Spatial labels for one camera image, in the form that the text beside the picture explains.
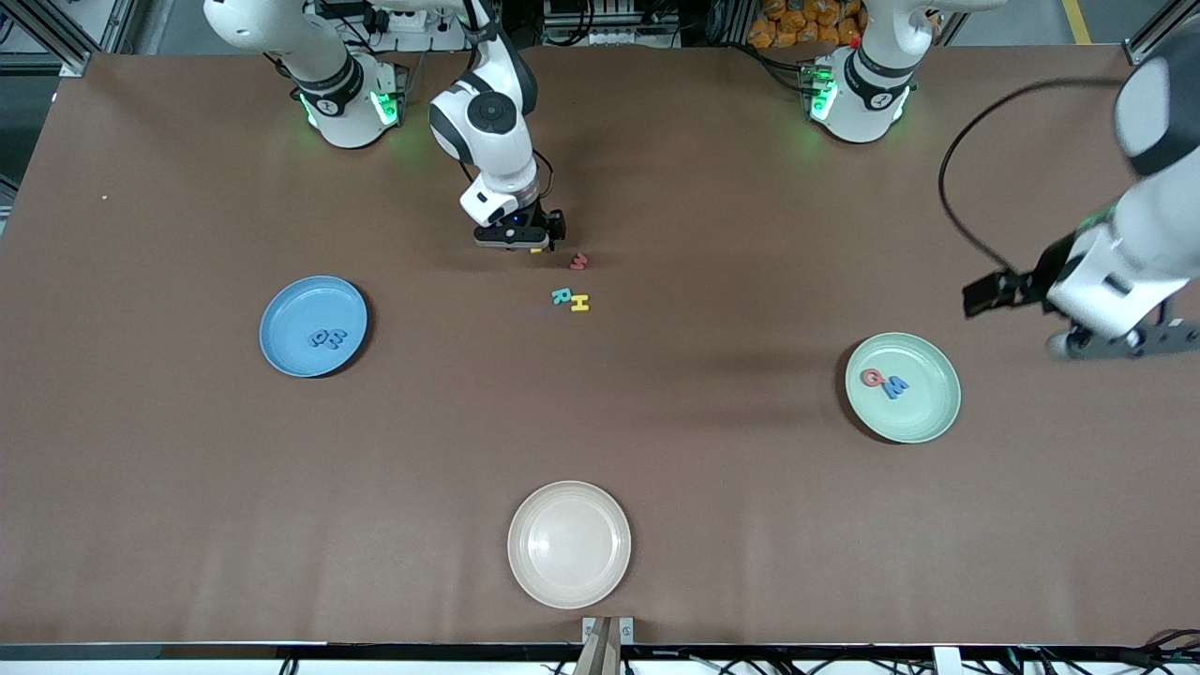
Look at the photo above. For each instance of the large blue foam letter M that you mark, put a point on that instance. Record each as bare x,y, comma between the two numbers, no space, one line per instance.
895,387

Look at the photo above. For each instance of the red foam letter G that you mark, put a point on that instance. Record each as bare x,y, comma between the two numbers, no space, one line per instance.
872,378

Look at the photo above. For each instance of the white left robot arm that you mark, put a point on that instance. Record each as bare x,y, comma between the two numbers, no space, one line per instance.
1162,225

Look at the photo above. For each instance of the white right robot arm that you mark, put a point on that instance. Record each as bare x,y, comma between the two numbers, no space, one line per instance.
487,141

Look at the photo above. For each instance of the green plate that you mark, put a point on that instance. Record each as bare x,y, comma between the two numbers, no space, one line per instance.
923,412

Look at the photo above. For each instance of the white power strip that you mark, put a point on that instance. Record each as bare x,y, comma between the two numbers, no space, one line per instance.
422,33

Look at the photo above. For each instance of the grey equipment rack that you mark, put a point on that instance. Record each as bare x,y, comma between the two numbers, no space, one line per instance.
609,23

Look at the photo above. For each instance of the blue plate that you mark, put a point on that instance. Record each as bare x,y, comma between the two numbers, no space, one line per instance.
291,319

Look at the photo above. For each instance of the beige plate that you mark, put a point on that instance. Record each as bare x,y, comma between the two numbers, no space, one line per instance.
569,545

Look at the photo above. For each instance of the orange packaged goods pile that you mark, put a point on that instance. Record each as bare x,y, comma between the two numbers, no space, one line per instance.
806,23

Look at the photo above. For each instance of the silver aluminium frame post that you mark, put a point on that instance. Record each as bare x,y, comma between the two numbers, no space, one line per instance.
1142,54
75,64

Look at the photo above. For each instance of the metal camera pole bracket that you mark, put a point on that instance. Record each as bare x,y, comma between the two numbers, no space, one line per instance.
607,647

